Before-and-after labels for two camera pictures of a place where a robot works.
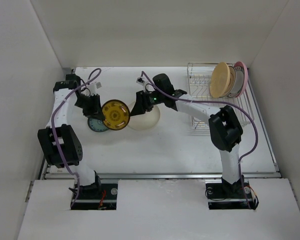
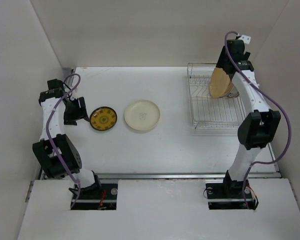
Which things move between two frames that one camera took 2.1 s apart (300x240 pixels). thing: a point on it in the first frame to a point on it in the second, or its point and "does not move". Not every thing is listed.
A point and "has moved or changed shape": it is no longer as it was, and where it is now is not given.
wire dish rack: [198, 77] does not move
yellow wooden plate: [220, 80] does not move
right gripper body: [152, 99] to [222, 59]
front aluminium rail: [56, 176] does not move
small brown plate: [115, 114] has moved or changed shape
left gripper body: [89, 104] to [74, 110]
